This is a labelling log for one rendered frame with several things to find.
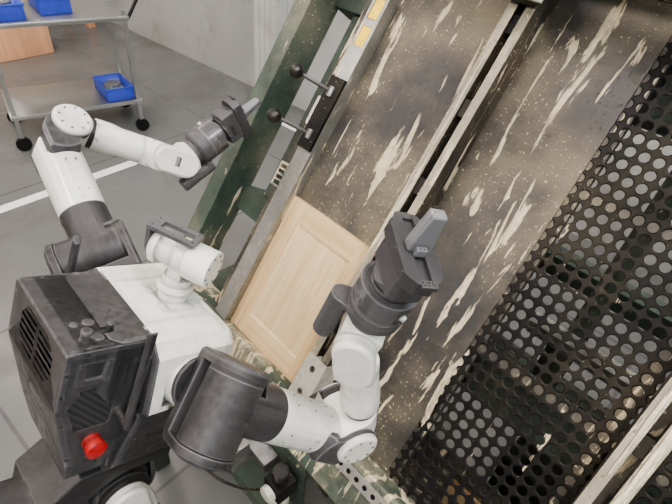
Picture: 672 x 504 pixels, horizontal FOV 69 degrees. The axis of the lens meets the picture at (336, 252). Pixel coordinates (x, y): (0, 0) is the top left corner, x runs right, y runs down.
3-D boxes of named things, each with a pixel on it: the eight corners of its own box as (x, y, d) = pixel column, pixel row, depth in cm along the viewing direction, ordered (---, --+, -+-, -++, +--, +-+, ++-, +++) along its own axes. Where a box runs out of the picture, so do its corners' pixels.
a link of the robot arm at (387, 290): (394, 283, 57) (357, 337, 65) (465, 291, 60) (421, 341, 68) (374, 206, 65) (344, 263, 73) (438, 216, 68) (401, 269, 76)
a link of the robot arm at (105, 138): (130, 151, 121) (40, 123, 109) (146, 124, 114) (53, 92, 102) (129, 185, 116) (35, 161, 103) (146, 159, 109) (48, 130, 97)
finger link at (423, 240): (450, 215, 58) (427, 248, 63) (427, 211, 57) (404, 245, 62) (454, 225, 57) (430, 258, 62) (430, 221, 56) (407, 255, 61)
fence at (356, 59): (225, 309, 146) (214, 309, 143) (383, 1, 126) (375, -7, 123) (234, 319, 143) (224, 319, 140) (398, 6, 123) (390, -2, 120)
